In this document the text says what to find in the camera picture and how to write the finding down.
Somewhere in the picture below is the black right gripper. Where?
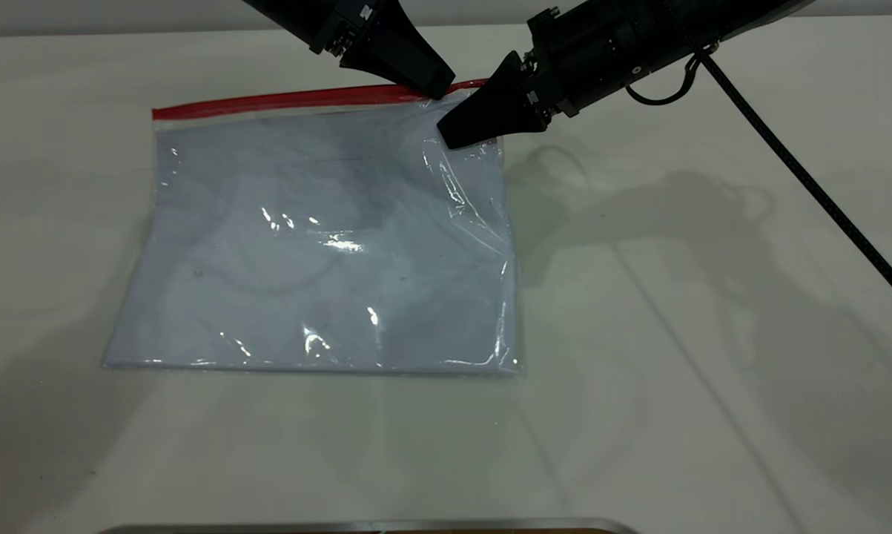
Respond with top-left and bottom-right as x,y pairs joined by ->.
436,0 -> 703,150

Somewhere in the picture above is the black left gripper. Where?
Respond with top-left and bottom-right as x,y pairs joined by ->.
242,0 -> 456,99

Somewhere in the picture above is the clear plastic zip bag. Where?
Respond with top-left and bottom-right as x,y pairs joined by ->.
102,79 -> 523,376

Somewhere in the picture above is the short black cable loop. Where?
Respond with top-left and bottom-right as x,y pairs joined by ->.
625,52 -> 703,107

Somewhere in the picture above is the black braided cable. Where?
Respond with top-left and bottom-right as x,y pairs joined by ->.
699,44 -> 892,318

